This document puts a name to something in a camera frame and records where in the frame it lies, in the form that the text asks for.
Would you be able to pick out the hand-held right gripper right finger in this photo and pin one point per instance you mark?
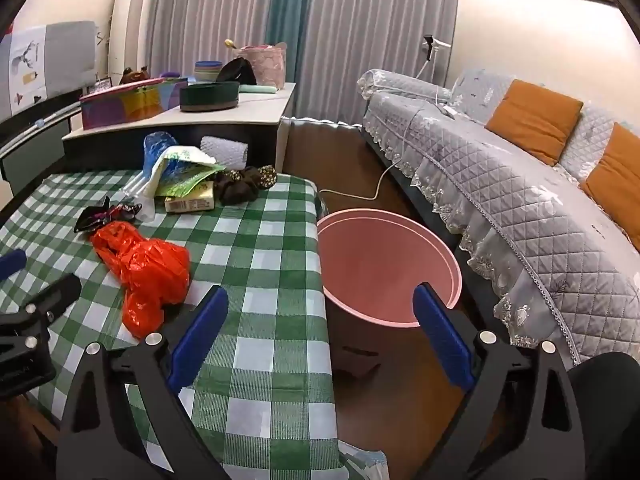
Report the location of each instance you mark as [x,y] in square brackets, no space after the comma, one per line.
[440,330]

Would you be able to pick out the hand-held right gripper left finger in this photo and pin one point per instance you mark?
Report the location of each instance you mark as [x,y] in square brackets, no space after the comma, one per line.
[200,330]

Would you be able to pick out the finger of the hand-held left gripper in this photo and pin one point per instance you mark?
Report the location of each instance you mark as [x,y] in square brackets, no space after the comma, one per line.
[11,262]
[55,294]

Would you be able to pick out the orange plastic bag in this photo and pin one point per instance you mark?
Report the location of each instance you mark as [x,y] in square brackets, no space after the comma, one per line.
[150,265]

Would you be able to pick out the black snack wrapper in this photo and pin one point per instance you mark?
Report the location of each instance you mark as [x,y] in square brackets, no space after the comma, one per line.
[97,216]

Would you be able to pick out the pink plastic bin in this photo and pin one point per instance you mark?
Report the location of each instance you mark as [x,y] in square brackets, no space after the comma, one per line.
[380,260]

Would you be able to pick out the clear plastic tubes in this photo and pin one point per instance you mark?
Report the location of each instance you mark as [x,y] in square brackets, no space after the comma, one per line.
[131,187]

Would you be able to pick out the green snack packet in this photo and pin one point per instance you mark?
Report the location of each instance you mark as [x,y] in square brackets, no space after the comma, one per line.
[187,182]

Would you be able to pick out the brown scrunchies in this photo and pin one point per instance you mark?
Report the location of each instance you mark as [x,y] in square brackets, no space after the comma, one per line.
[245,185]

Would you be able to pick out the white plastic bag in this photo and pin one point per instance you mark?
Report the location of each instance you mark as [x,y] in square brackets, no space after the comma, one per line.
[165,167]

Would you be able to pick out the blue plastic bag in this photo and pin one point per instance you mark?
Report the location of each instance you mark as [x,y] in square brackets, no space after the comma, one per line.
[157,147]

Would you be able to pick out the white foam mesh roll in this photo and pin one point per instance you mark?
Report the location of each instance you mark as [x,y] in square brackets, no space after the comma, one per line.
[225,152]

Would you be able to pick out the green checkered tablecloth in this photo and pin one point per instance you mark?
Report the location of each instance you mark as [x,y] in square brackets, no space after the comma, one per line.
[260,270]

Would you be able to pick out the dark television stand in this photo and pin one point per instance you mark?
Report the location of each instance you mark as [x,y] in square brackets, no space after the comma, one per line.
[25,160]

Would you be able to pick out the white rod blue band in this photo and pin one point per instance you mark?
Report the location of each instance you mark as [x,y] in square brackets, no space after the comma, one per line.
[37,123]

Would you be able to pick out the grey quilted covered sofa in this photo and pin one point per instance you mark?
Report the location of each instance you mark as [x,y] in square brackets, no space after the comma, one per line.
[500,200]

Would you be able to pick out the clear plastic bag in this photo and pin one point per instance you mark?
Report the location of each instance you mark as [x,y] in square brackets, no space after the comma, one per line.
[367,465]

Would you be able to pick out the colourful rectangular box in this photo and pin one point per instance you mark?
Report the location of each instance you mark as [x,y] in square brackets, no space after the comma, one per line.
[130,105]

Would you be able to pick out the grey printed television cover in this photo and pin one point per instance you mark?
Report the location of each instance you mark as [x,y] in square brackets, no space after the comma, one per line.
[60,55]

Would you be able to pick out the white charger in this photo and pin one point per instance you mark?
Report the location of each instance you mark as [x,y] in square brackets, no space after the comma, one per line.
[450,111]

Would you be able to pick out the brown stuffed toy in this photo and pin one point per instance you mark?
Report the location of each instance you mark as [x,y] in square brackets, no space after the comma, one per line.
[132,76]

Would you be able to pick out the white-topped coffee table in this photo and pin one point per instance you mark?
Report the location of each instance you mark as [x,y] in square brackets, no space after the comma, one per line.
[240,110]

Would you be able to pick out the orange cushion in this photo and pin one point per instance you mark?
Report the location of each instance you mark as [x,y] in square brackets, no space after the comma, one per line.
[535,120]
[617,185]

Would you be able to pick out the dark green round tin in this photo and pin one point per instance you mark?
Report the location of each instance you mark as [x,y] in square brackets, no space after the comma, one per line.
[207,95]

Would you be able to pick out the purple plastic object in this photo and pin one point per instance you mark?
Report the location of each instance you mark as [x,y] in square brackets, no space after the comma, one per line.
[170,75]

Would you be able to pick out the mint green flat item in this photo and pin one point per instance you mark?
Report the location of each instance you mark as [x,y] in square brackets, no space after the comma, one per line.
[257,88]

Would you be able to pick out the stack of coloured bowls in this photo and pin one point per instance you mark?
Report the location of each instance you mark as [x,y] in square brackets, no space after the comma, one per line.
[206,72]

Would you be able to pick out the white standing air conditioner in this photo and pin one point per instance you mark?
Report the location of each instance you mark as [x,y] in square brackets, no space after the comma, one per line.
[132,20]

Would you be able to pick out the pink fabric basket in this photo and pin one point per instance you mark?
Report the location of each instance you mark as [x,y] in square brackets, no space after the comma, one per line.
[270,65]

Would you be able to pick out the white clip lamp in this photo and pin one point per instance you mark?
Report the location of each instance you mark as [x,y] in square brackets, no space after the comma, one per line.
[429,44]

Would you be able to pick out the small yellow object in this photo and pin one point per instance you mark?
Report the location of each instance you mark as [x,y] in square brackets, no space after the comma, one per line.
[230,42]

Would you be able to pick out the grey curtain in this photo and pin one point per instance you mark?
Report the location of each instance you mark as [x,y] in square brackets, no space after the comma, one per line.
[215,10]
[375,25]

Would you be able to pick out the teal curtain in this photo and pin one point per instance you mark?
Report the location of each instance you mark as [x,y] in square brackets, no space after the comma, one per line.
[292,10]

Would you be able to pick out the small photo frame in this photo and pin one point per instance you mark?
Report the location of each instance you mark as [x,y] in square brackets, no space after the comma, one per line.
[103,82]

